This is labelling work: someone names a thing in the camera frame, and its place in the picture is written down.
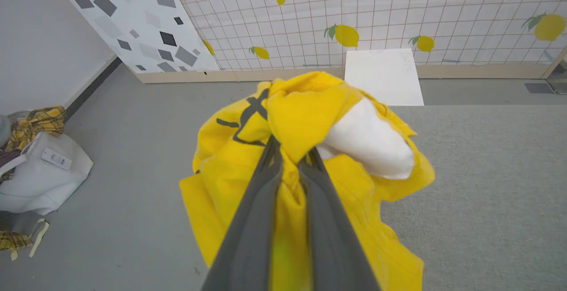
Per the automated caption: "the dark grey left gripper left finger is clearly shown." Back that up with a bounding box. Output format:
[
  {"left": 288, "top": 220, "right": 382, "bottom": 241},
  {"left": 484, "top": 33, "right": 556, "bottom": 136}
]
[{"left": 202, "top": 135, "right": 283, "bottom": 291}]

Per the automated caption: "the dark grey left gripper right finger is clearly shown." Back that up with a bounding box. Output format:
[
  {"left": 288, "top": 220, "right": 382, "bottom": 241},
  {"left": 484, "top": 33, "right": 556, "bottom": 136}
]
[{"left": 298, "top": 147, "right": 381, "bottom": 291}]

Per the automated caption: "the yellow t-shirt garment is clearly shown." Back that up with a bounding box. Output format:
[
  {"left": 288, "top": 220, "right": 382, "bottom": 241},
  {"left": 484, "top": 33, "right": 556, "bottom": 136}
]
[{"left": 179, "top": 70, "right": 435, "bottom": 291}]

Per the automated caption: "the white tote bag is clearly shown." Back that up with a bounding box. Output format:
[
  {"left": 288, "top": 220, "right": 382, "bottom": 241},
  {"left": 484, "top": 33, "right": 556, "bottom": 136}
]
[{"left": 0, "top": 132, "right": 94, "bottom": 215}]

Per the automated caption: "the yellow plaid cloth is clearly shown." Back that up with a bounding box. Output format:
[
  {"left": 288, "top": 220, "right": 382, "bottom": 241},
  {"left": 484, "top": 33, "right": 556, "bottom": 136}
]
[
  {"left": 4, "top": 106, "right": 68, "bottom": 152},
  {"left": 0, "top": 229, "right": 34, "bottom": 252}
]

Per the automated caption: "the lemon print grid partition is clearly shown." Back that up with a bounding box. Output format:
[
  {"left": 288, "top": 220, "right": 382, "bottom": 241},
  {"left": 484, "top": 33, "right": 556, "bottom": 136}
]
[{"left": 135, "top": 0, "right": 567, "bottom": 84}]

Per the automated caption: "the white grey terrazzo panel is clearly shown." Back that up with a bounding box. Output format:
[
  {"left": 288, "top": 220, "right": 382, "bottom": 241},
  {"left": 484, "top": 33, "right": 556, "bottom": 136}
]
[{"left": 47, "top": 0, "right": 221, "bottom": 74}]

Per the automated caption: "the white box pedestal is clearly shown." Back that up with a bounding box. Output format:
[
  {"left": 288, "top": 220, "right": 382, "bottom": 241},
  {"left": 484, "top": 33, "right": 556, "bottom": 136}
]
[{"left": 344, "top": 48, "right": 425, "bottom": 106}]

